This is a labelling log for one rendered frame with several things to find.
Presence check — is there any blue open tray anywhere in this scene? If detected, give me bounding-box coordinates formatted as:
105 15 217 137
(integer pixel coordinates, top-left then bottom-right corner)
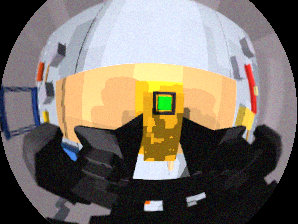
61 141 80 161

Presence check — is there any tan wooden floor panel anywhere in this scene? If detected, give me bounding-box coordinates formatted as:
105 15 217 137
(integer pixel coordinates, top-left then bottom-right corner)
55 63 237 144

